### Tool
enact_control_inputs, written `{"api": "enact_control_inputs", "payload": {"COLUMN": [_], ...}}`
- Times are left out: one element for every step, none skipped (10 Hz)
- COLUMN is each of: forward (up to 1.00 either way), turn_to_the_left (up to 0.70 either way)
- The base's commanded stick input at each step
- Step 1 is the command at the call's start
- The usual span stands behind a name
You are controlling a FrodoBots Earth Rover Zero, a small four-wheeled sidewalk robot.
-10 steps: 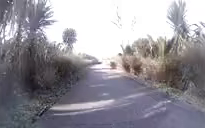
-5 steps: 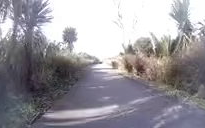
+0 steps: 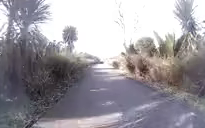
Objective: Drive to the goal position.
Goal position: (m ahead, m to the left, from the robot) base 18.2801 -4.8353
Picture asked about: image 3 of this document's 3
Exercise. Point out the grey asphalt path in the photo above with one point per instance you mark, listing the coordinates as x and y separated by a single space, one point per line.
113 96

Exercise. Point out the bare thin tree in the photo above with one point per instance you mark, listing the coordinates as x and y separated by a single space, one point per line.
121 21

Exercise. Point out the dense green bushes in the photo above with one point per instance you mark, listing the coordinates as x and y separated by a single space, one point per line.
53 71

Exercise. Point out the dry brown shrubs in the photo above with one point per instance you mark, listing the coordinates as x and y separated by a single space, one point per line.
163 68

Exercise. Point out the dry grass verge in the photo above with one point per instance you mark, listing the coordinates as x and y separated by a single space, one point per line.
176 93

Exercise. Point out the row of palm-like trees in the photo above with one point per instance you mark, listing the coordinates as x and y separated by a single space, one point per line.
20 40

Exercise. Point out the palm-like tree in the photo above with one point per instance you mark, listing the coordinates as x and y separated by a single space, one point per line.
186 20

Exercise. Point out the leaf-strewn dirt verge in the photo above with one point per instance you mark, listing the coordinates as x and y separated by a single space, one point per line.
16 111

